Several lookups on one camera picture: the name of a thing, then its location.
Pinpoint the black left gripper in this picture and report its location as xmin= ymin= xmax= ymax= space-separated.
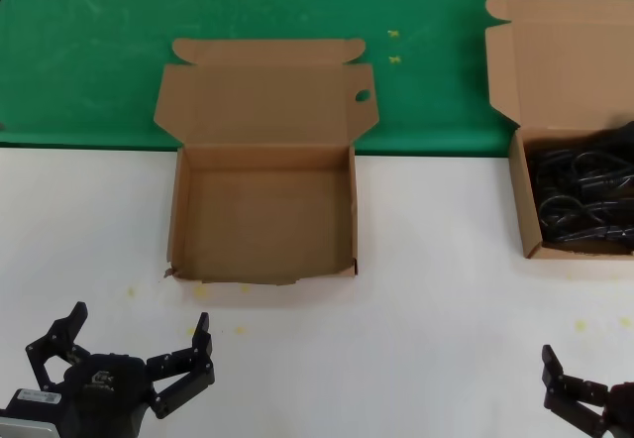
xmin=24 ymin=301 xmax=217 ymax=438

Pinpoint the cardboard box with torn edge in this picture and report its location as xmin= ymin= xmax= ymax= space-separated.
xmin=152 ymin=37 xmax=380 ymax=290

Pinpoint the green table mat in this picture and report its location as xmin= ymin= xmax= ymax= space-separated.
xmin=0 ymin=0 xmax=634 ymax=160

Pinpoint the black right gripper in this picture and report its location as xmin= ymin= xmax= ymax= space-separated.
xmin=541 ymin=343 xmax=634 ymax=438

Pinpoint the black power cable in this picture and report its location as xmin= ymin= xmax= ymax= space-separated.
xmin=537 ymin=194 xmax=634 ymax=256
xmin=527 ymin=135 xmax=634 ymax=201

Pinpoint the cardboard box with clean edges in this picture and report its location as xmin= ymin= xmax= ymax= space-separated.
xmin=483 ymin=0 xmax=634 ymax=261

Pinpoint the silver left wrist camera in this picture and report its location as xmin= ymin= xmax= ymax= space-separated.
xmin=0 ymin=387 xmax=63 ymax=438

